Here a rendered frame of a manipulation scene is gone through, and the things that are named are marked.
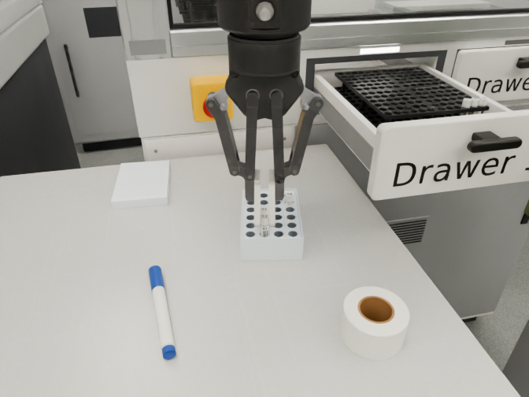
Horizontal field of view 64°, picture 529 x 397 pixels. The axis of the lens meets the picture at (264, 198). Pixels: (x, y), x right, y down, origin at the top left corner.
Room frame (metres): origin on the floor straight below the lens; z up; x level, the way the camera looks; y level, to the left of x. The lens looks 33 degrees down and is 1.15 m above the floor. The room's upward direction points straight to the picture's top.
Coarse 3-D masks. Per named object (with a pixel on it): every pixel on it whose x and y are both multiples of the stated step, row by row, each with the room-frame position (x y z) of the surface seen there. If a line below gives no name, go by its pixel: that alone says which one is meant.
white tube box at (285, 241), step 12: (264, 192) 0.55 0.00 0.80; (252, 204) 0.53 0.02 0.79; (264, 204) 0.53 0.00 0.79; (276, 204) 0.53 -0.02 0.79; (252, 216) 0.49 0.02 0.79; (276, 216) 0.50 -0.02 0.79; (288, 216) 0.49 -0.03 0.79; (300, 216) 0.49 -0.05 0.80; (252, 228) 0.46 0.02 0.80; (276, 228) 0.46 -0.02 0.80; (288, 228) 0.46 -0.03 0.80; (300, 228) 0.46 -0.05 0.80; (240, 240) 0.44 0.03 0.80; (252, 240) 0.44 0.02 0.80; (264, 240) 0.44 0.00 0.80; (276, 240) 0.44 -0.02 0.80; (288, 240) 0.44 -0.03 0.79; (300, 240) 0.44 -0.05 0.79; (240, 252) 0.44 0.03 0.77; (252, 252) 0.44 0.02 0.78; (264, 252) 0.44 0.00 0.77; (276, 252) 0.44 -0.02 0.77; (288, 252) 0.44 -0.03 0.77; (300, 252) 0.44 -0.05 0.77
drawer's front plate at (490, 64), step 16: (496, 48) 0.89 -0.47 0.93; (512, 48) 0.89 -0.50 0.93; (528, 48) 0.89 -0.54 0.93; (464, 64) 0.86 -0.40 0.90; (480, 64) 0.87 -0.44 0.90; (496, 64) 0.88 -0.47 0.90; (512, 64) 0.88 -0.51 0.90; (464, 80) 0.86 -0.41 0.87; (528, 80) 0.90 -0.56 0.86; (496, 96) 0.88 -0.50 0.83; (512, 96) 0.89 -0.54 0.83; (528, 96) 0.90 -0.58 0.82
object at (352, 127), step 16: (400, 64) 0.90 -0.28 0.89; (416, 64) 0.90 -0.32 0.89; (320, 80) 0.79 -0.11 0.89; (336, 80) 0.86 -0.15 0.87; (448, 80) 0.79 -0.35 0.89; (336, 96) 0.70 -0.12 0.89; (480, 96) 0.70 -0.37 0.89; (320, 112) 0.76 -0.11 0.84; (336, 112) 0.69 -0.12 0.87; (352, 112) 0.63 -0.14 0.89; (496, 112) 0.66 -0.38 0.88; (336, 128) 0.68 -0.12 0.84; (352, 128) 0.62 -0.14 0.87; (368, 128) 0.57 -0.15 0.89; (352, 144) 0.61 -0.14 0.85; (368, 144) 0.56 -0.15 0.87; (368, 160) 0.55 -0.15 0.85
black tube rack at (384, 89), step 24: (336, 72) 0.82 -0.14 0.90; (360, 72) 0.83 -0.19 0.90; (384, 72) 0.82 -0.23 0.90; (408, 72) 0.83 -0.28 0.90; (360, 96) 0.70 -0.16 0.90; (384, 96) 0.69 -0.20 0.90; (408, 96) 0.69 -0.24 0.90; (432, 96) 0.69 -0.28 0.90; (456, 96) 0.69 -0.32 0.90; (384, 120) 0.66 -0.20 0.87; (408, 120) 0.66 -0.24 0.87
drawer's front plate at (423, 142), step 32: (384, 128) 0.50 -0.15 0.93; (416, 128) 0.50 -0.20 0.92; (448, 128) 0.51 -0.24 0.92; (480, 128) 0.52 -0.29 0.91; (512, 128) 0.54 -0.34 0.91; (384, 160) 0.50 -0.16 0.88; (416, 160) 0.51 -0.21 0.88; (448, 160) 0.52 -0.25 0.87; (512, 160) 0.54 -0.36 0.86; (384, 192) 0.50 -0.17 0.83; (416, 192) 0.51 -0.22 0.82
